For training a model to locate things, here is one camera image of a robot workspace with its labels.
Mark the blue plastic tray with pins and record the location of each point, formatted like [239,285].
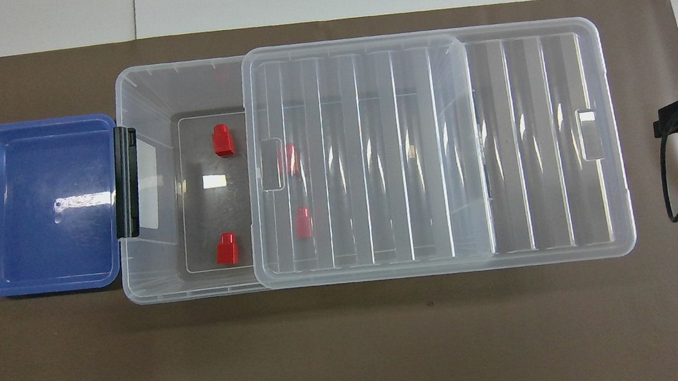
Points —
[62,250]

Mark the black box latch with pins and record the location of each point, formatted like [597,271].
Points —
[125,178]

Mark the clear plastic storage box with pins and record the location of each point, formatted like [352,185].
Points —
[198,201]

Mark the clear ribbed plastic lid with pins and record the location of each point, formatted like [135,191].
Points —
[534,147]

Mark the brown paper table mat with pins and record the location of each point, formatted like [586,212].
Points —
[359,356]

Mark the red plastic block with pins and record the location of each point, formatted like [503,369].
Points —
[222,140]
[303,223]
[227,249]
[291,159]

